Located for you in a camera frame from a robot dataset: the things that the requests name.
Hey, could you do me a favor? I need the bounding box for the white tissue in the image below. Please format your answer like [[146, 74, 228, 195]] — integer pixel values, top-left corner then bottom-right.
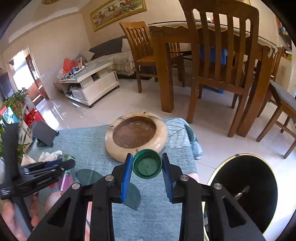
[[38, 150, 63, 162]]

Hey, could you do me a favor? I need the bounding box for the green bottle cap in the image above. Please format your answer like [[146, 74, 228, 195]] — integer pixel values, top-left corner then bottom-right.
[[132, 149, 162, 179]]

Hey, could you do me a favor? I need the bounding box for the white green paper cup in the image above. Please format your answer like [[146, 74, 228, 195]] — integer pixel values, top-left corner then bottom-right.
[[21, 154, 36, 166]]

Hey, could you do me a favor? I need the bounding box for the clear plastic water bottle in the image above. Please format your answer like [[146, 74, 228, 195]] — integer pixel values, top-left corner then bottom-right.
[[234, 185, 250, 201]]

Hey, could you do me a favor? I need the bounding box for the black gold-rimmed trash bin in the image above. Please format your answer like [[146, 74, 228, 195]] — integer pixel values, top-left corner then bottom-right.
[[207, 154, 278, 233]]

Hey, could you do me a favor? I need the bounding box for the person's left hand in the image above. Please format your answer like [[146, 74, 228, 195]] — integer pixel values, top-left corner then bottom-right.
[[1, 191, 63, 240]]

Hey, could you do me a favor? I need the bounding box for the black folding phone stand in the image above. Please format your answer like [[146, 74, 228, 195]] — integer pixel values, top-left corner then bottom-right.
[[33, 121, 59, 147]]

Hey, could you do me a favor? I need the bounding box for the beige stone ashtray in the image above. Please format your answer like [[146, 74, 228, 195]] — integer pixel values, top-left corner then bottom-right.
[[105, 111, 168, 163]]

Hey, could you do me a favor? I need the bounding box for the blue butterfly tablecloth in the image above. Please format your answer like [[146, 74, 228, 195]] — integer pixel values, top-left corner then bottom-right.
[[21, 117, 204, 241]]

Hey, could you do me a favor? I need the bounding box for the blue carton box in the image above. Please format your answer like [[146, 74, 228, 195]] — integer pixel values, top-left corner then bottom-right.
[[1, 106, 20, 125]]

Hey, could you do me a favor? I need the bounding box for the green potted plant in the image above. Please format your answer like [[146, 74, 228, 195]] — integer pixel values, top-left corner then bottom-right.
[[1, 87, 32, 163]]

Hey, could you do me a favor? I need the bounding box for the white coffee table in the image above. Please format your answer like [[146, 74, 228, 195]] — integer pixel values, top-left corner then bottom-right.
[[58, 61, 119, 108]]

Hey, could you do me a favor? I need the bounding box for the red plastic bag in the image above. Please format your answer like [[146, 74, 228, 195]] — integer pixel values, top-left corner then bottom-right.
[[63, 58, 78, 73]]

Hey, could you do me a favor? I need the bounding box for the dark sofa with lace cover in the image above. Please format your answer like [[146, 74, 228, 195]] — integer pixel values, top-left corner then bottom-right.
[[89, 36, 135, 76]]

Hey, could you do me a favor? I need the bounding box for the white sofa pillow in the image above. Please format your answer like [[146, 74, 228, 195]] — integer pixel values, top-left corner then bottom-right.
[[121, 38, 131, 52]]

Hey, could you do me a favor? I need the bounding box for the blue plastic stool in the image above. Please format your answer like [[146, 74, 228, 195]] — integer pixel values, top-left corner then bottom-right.
[[200, 45, 228, 94]]

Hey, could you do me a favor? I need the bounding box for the wooden dining table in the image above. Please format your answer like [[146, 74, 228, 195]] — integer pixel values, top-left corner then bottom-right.
[[149, 24, 276, 137]]

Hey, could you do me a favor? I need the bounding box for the left wooden dining chair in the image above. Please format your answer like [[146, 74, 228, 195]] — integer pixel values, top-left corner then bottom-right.
[[119, 21, 185, 93]]

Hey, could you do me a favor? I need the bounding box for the wooden dining chair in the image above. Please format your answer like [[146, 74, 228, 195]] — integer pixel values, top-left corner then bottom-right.
[[180, 1, 259, 137], [119, 21, 185, 93]]

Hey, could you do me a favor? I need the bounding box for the cushioned wooden chair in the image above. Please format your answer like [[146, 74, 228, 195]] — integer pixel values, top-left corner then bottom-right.
[[256, 79, 296, 159]]

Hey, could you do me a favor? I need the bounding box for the near wooden dining chair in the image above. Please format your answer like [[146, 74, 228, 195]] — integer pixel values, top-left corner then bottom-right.
[[180, 1, 259, 137]]

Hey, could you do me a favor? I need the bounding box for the far wooden chair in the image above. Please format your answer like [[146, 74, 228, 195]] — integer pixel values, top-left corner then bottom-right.
[[270, 46, 285, 81]]

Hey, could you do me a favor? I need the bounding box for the gold ceiling lamp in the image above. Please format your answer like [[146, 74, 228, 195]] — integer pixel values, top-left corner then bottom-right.
[[42, 0, 59, 5]]

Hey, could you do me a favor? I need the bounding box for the wall television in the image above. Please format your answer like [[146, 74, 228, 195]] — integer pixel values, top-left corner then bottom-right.
[[0, 68, 14, 101]]

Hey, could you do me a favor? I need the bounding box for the horses painting gold frame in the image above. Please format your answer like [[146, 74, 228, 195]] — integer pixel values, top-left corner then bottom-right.
[[90, 0, 147, 32]]

